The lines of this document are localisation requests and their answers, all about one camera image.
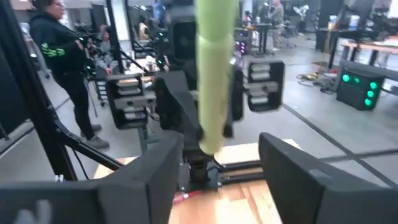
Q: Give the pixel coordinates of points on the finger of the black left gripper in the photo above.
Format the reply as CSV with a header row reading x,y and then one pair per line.
x,y
237,93
177,102

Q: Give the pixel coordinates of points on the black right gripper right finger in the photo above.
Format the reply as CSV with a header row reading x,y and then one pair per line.
x,y
311,193

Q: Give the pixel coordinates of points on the person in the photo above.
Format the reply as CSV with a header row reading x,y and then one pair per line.
x,y
62,46
105,59
276,15
143,31

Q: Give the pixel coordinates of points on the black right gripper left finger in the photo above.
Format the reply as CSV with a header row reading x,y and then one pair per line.
x,y
124,193

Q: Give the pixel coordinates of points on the black box green lights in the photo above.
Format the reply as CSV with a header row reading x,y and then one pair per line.
x,y
351,93

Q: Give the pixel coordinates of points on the small black lit box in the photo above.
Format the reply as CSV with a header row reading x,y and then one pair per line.
x,y
242,48

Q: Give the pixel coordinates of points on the light green Sharpie highlighter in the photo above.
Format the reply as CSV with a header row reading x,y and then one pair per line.
x,y
214,93

